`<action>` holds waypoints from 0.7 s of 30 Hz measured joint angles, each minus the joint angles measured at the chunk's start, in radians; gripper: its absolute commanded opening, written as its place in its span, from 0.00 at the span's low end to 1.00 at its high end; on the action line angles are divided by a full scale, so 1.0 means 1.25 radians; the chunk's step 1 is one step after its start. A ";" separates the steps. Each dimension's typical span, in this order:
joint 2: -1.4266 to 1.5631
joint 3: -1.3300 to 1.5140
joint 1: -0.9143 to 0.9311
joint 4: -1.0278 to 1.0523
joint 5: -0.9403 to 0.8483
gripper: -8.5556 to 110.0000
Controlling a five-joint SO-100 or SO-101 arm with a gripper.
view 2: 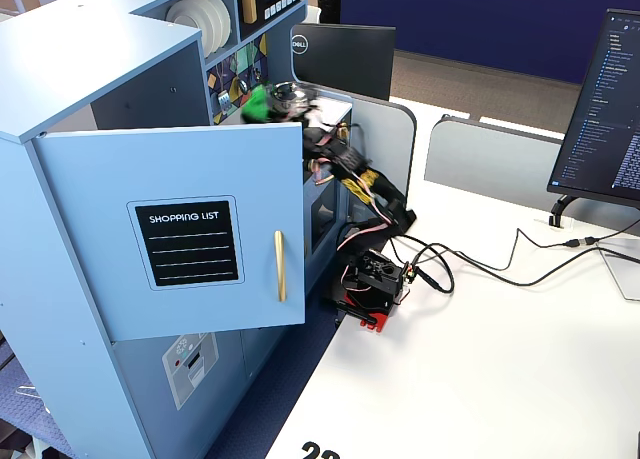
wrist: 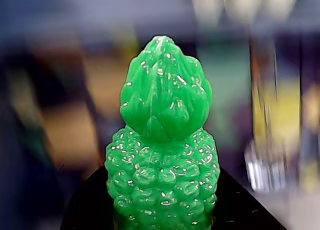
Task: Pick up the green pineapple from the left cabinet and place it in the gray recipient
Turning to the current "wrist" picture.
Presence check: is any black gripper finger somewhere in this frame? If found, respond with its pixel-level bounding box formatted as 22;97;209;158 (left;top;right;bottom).
212;168;287;230
58;165;115;230

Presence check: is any green toy pineapple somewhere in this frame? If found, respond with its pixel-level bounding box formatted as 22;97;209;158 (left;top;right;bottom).
104;35;221;230

